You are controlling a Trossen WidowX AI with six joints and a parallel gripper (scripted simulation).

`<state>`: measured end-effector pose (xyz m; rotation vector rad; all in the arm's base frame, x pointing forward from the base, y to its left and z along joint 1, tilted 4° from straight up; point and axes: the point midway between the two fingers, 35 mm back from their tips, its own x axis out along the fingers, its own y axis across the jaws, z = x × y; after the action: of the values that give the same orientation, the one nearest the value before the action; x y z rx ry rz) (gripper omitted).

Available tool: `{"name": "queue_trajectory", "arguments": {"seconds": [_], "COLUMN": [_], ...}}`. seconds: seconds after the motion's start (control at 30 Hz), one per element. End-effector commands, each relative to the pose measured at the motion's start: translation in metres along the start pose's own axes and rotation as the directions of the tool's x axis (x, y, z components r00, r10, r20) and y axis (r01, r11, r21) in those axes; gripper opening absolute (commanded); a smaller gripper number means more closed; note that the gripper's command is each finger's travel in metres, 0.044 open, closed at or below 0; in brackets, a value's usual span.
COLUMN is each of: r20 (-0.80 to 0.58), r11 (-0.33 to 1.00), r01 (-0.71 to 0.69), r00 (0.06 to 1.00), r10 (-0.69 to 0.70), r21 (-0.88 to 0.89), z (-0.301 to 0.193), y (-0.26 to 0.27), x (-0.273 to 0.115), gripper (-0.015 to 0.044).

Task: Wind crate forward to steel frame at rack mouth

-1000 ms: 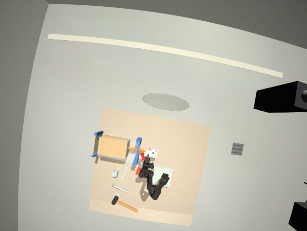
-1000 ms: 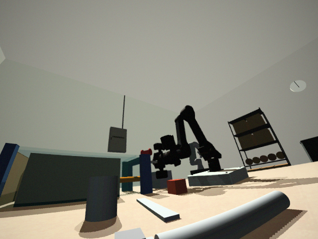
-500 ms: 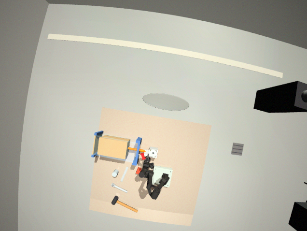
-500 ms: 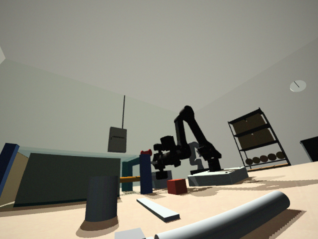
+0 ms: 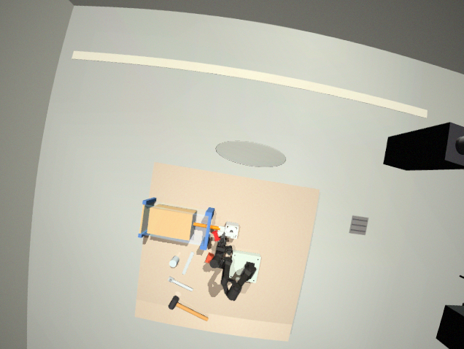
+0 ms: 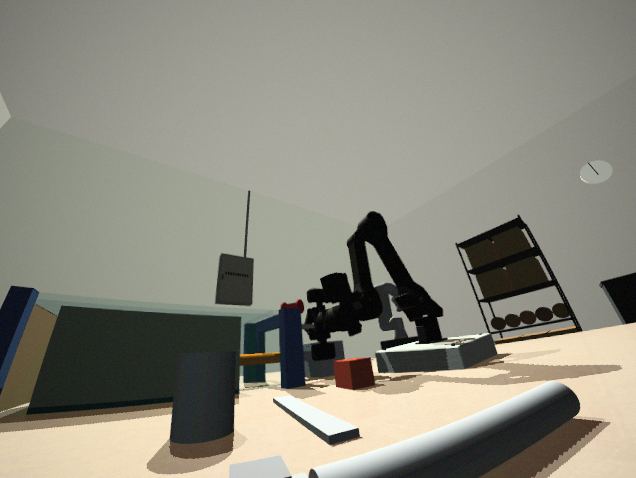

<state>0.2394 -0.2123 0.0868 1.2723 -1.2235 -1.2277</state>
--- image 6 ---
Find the winch handle with red knob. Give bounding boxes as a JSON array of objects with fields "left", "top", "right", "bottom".
[{"left": 281, "top": 299, "right": 314, "bottom": 329}]

